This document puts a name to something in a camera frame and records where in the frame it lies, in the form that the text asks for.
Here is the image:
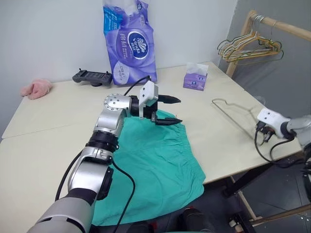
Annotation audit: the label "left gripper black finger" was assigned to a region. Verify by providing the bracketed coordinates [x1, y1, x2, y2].
[155, 117, 183, 126]
[161, 95, 182, 105]

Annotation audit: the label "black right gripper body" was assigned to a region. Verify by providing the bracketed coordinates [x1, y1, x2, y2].
[255, 120, 276, 138]

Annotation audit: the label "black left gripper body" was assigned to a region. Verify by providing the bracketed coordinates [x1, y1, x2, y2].
[142, 94, 165, 122]

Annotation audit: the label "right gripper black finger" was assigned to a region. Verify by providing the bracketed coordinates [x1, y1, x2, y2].
[261, 132, 271, 147]

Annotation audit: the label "silver wire hanger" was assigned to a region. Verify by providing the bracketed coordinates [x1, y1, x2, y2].
[211, 98, 268, 146]

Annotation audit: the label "green cloth shorts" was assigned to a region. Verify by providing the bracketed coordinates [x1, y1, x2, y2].
[91, 108, 207, 227]

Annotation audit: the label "purple tissue box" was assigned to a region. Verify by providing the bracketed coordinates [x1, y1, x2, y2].
[182, 62, 209, 92]

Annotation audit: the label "black table leg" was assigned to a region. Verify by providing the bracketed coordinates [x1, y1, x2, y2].
[223, 161, 285, 198]

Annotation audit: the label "blue purple tissue pack bag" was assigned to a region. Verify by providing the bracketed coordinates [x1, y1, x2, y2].
[102, 0, 158, 86]

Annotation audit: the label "grey handheld remote controller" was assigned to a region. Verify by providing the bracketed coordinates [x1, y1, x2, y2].
[72, 68, 114, 87]

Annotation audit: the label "dark rounded shape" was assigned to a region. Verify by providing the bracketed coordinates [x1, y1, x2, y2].
[179, 207, 212, 233]

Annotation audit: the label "wooden clothes rack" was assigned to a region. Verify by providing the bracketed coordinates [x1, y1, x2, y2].
[225, 10, 311, 228]

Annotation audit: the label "pink plush cloth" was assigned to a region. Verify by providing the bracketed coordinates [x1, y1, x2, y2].
[20, 78, 52, 100]

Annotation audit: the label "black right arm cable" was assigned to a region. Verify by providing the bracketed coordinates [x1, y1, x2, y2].
[254, 126, 311, 170]

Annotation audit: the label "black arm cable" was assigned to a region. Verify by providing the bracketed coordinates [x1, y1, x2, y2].
[55, 75, 152, 233]
[254, 126, 311, 170]

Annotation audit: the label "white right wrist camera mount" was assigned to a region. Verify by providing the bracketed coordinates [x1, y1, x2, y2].
[257, 108, 291, 139]

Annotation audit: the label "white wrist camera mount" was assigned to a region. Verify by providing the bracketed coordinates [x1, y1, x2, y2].
[138, 81, 160, 120]
[257, 108, 291, 139]

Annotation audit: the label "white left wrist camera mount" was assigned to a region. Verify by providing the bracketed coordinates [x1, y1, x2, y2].
[138, 81, 160, 120]

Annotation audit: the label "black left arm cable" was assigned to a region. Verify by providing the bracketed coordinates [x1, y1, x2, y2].
[55, 75, 152, 233]

